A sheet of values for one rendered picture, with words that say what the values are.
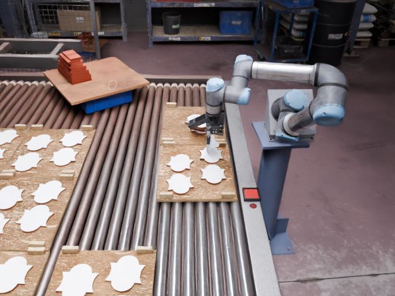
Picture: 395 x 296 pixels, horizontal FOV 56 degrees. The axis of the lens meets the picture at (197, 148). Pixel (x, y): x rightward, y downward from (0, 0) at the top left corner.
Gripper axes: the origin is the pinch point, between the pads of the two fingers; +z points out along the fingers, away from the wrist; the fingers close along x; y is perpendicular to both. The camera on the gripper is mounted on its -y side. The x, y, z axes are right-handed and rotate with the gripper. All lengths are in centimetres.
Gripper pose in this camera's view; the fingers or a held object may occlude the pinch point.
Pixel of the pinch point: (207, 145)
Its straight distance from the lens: 184.6
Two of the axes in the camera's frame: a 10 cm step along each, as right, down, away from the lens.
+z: -0.3, 8.0, 6.0
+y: 10.0, 0.3, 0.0
